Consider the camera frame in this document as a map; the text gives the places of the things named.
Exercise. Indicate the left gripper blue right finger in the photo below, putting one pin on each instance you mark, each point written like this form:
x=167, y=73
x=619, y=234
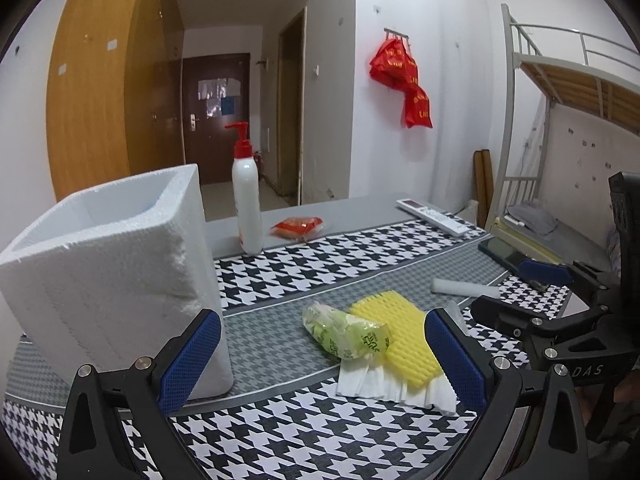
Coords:
x=460, y=357

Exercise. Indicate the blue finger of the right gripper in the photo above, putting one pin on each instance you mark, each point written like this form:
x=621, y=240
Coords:
x=545, y=273
x=535, y=332

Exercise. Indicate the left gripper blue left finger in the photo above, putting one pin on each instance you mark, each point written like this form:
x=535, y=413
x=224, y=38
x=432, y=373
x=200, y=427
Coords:
x=180, y=363

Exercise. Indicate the yellow foam fruit net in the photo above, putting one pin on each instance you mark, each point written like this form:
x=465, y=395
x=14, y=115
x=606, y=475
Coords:
x=408, y=354

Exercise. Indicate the white tissue stack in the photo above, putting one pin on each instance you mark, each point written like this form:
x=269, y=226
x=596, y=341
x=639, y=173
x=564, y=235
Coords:
x=372, y=379

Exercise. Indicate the green plastic bag bundle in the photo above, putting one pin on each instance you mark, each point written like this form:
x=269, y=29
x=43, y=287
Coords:
x=346, y=336

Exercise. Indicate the black smartphone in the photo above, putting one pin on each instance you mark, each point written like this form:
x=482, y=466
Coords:
x=503, y=253

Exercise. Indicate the houndstooth table cloth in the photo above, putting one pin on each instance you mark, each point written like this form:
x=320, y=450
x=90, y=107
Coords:
x=283, y=418

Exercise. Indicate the white remote control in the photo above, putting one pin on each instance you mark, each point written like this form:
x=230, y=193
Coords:
x=433, y=217

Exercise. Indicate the white styrofoam box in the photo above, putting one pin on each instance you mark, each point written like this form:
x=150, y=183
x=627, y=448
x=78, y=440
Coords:
x=112, y=272

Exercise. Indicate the red snack packet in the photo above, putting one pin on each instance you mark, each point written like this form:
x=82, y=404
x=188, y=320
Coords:
x=297, y=228

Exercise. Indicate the metal bunk bed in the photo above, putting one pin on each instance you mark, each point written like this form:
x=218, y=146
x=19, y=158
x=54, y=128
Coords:
x=568, y=127

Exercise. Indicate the white lotion pump bottle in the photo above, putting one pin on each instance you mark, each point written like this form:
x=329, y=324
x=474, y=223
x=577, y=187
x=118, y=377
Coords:
x=245, y=184

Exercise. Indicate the red fire extinguisher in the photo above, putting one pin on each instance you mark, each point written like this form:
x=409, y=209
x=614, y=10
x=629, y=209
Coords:
x=259, y=162

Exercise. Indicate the red hanging plastic bags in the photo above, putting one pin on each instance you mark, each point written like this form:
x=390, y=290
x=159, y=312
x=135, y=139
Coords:
x=394, y=67

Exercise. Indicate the wooden wardrobe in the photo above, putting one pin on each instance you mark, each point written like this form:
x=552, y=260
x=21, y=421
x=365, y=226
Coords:
x=113, y=94

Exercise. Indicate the dark brown entrance door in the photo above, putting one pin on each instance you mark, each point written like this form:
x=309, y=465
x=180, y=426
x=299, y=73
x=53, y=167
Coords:
x=215, y=95

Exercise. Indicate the wooden boards against wall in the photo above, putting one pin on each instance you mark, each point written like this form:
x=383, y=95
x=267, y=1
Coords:
x=484, y=185

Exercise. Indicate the side doorway wooden frame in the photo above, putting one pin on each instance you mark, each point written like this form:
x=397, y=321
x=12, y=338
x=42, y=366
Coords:
x=290, y=108

